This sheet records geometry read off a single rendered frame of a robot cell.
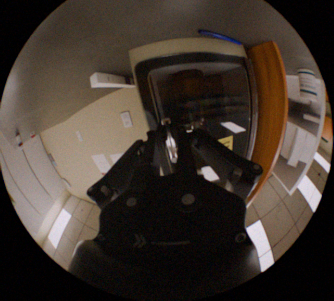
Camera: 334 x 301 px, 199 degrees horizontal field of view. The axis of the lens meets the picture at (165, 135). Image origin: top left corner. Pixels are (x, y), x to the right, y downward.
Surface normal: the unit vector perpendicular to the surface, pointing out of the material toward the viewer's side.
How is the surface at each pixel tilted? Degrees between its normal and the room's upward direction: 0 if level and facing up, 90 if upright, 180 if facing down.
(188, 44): 90
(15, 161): 90
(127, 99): 90
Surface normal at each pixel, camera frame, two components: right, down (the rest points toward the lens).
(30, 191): 0.97, -0.19
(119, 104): -0.03, 0.37
